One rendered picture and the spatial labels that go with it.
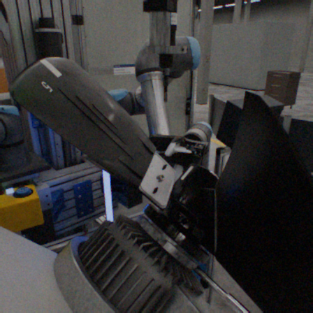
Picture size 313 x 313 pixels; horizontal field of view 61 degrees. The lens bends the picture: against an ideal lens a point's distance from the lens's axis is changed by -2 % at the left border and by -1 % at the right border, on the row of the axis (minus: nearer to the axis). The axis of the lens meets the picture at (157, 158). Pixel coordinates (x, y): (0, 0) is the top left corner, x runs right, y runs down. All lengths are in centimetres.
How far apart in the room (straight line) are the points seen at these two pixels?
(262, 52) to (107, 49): 829
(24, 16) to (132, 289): 111
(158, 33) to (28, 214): 60
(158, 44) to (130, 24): 202
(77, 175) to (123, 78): 138
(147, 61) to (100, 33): 147
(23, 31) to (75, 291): 106
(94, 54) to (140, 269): 206
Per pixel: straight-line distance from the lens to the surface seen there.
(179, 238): 44
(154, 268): 42
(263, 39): 1027
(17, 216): 85
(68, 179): 122
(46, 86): 40
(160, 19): 47
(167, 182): 48
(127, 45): 246
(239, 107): 115
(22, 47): 128
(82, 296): 42
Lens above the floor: 146
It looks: 23 degrees down
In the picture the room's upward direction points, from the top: straight up
